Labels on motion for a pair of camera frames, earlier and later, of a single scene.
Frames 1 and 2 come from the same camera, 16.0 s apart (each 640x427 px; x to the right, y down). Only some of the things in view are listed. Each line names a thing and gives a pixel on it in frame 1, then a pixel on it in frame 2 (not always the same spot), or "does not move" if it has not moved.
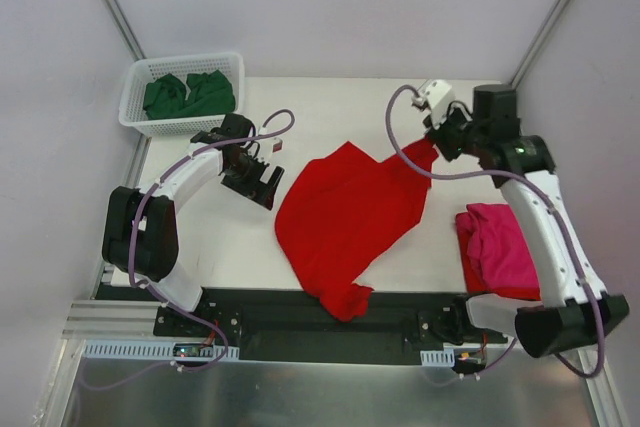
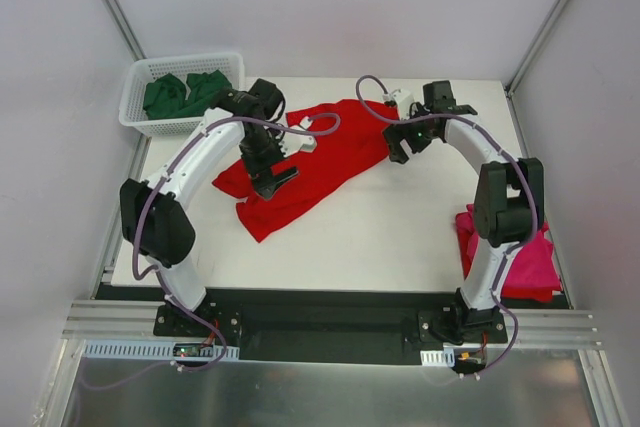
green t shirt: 166,96 does not move
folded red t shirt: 473,284 does not move
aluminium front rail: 110,319 does not move
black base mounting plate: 395,328 does not move
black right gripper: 445,145 → 396,148
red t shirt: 345,213 → 360,140
